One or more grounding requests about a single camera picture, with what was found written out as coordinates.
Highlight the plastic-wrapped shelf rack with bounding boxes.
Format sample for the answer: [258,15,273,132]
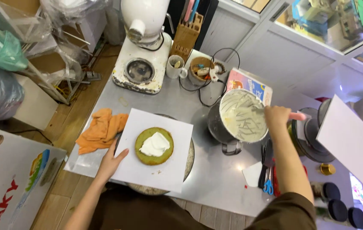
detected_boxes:
[0,0,113,106]

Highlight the large white board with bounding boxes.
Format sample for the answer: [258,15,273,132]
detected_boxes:
[316,94,363,188]

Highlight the colourful printed box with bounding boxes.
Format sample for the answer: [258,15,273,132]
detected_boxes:
[226,67,273,107]

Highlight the white stand mixer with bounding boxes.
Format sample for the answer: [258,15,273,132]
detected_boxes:
[112,0,173,95]

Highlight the whipped cream in bowl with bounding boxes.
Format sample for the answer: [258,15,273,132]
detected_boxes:
[221,91,268,142]

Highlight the grey stacked turntables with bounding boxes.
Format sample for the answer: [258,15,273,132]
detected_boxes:
[288,98,337,164]

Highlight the wooden knife block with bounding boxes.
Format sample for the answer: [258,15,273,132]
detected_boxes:
[169,12,204,62]

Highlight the person's brown clothing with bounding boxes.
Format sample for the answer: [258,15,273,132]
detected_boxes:
[87,187,317,230]

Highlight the person's right hand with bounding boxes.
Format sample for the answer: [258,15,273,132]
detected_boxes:
[263,105,292,135]

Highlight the round cake turntable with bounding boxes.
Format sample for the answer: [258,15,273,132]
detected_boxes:
[114,113,195,196]

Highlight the person's left hand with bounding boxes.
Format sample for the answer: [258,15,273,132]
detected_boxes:
[97,139,130,183]

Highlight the white chest freezer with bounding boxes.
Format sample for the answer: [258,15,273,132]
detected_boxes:
[0,123,68,230]

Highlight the blue knife handle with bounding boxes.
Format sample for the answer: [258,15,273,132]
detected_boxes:
[190,0,200,22]

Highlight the blue-handled scissors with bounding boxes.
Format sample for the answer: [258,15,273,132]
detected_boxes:
[263,165,275,196]

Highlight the white plug adapter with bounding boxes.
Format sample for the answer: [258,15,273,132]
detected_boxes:
[208,66,221,83]

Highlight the orange cloth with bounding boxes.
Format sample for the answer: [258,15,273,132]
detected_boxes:
[75,108,129,156]

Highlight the green sponge cake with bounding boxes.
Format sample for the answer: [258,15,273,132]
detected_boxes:
[134,127,174,166]

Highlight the small gold object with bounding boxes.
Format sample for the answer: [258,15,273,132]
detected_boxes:
[320,162,337,176]

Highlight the brown bowl of small items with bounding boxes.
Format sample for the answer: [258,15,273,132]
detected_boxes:
[187,56,216,87]

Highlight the pink knife handle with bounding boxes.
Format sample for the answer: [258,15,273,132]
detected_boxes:
[184,0,196,23]

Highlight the white plastic scraper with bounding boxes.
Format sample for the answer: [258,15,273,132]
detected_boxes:
[242,161,263,188]

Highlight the black-lidded jar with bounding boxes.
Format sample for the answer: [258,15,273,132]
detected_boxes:
[327,199,349,222]
[348,207,363,229]
[323,182,341,201]

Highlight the power strip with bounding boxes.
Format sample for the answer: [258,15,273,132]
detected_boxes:
[85,70,102,82]

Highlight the pink-handled spatula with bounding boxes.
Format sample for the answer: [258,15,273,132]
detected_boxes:
[251,106,307,122]

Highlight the white square cake board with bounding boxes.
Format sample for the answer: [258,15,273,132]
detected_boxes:
[111,108,194,194]

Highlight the glass-door cabinet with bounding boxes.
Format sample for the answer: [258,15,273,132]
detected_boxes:
[201,0,363,103]

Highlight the red tool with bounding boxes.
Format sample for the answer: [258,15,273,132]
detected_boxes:
[272,158,282,197]

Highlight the brown beaded bracelet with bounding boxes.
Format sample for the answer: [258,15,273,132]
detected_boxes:
[214,62,227,76]

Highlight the steel mixing bowl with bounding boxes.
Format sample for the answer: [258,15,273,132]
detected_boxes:
[207,88,269,156]

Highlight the white mug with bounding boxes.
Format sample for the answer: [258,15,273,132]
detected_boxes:
[165,55,188,80]

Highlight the white cream dollop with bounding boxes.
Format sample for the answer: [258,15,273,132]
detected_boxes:
[139,132,171,158]

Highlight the black cable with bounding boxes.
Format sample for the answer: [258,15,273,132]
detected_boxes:
[179,47,241,107]

